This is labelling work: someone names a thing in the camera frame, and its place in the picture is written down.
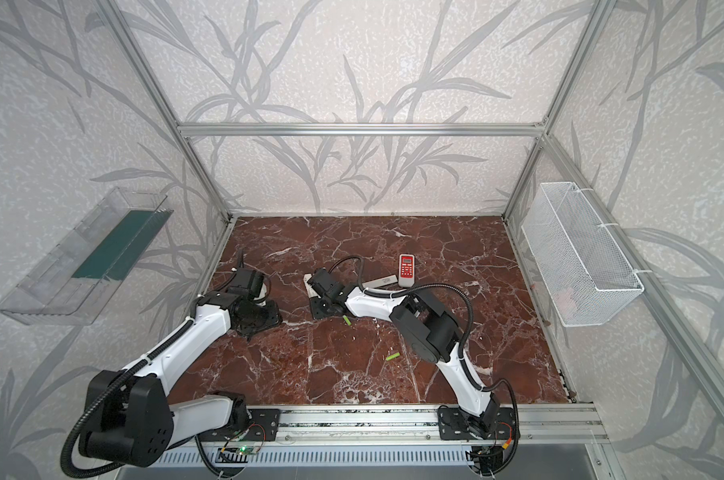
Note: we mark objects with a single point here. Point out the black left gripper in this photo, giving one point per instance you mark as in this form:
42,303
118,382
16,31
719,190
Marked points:
259,315

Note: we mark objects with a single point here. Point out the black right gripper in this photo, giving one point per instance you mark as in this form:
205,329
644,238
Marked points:
323,305

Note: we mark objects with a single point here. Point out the white battery cover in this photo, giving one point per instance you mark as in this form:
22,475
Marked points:
381,282

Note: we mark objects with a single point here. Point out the red white remote control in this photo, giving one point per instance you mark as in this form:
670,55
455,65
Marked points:
406,270

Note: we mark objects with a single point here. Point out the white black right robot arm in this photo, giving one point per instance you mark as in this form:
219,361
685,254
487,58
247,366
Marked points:
427,325

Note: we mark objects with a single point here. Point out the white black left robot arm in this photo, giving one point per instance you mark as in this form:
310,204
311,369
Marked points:
128,418

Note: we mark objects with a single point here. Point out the green circuit board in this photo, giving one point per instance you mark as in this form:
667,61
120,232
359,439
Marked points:
240,451

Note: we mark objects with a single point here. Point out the clear plastic wall tray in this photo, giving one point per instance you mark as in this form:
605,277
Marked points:
74,282

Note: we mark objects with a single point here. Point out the white wire mesh basket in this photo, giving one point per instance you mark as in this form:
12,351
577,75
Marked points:
586,274

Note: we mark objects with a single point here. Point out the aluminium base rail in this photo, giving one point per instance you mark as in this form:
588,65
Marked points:
418,424

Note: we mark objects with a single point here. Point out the aluminium cage frame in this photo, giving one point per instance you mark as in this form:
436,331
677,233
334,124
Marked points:
702,365

